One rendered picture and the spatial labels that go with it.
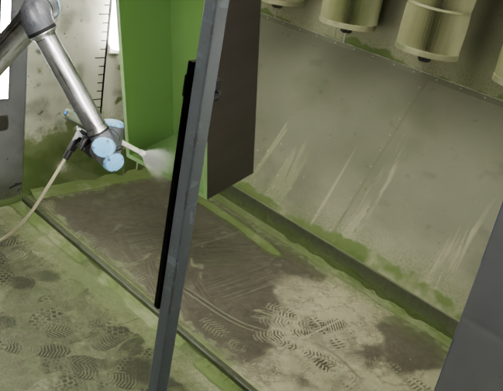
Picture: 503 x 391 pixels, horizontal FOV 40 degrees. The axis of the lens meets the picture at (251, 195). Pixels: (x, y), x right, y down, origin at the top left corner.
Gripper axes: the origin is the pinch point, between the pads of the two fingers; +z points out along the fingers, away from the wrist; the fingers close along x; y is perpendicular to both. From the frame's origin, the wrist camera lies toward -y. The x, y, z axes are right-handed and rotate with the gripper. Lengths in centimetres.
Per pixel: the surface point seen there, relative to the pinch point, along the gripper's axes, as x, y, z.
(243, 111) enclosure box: 52, -47, -30
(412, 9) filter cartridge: 93, -135, -50
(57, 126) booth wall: 31, 15, 74
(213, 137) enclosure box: 41, -29, -35
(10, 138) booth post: 8, 32, 70
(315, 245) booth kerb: 142, -7, -43
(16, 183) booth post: 26, 55, 71
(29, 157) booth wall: 25, 38, 72
